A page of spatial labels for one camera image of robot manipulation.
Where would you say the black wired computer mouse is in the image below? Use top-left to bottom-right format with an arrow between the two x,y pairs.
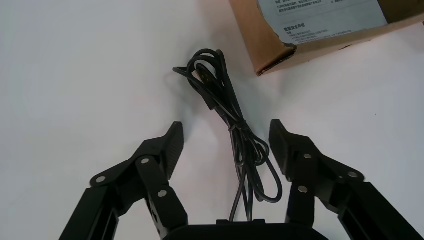
172,48 -> 283,223

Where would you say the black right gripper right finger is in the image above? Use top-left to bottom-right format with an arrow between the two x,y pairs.
268,119 -> 424,240

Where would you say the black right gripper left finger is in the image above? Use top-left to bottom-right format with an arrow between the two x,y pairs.
59,121 -> 189,240

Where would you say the brown cardboard storage box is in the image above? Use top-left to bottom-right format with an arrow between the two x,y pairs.
229,0 -> 424,77

